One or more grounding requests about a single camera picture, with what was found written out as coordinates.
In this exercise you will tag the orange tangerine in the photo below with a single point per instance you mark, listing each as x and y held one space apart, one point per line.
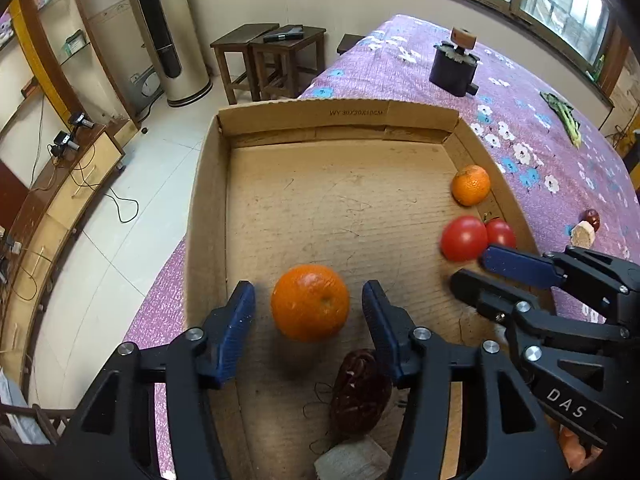
310 303
470 186

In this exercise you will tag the white root chunk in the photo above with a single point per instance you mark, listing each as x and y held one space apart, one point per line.
356 459

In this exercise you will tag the cardboard tray box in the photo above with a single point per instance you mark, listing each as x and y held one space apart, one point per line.
361 186

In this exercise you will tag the green leafy vegetable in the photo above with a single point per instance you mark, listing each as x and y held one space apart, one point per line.
564 111

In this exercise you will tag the person's hand holding gripper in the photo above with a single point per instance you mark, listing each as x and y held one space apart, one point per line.
576 455

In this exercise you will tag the black remote control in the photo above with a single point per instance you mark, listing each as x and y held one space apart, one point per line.
292 34

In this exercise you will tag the large red tomato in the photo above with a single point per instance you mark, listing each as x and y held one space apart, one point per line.
463 239

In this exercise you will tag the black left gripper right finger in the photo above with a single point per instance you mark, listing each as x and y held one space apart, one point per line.
503 431

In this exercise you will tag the dark wooden stool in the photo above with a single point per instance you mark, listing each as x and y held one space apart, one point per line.
283 67
239 42

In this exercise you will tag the wall shelf unit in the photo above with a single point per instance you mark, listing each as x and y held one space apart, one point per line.
47 70

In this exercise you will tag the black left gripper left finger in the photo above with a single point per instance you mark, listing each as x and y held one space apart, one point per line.
112 434

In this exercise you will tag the red jujube date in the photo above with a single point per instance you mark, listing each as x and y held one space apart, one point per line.
360 395
593 218

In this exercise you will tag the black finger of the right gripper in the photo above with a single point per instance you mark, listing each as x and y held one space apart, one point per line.
493 299

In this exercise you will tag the green bottle on sill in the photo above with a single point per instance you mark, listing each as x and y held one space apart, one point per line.
596 69

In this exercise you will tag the small red tomato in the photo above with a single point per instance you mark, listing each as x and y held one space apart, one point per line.
500 233

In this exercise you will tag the wooden tv cabinet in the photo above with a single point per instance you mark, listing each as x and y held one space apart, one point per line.
62 193

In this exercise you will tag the pale yellow root chunk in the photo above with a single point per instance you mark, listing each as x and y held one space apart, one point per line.
583 235

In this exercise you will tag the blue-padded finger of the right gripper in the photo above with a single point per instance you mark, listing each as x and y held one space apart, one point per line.
527 269

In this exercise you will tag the purple floral tablecloth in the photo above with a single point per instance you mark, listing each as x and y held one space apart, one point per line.
553 181

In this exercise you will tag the tall standing air conditioner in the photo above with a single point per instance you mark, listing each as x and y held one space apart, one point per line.
168 31

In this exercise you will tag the black jar with cork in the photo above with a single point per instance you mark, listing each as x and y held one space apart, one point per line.
454 65

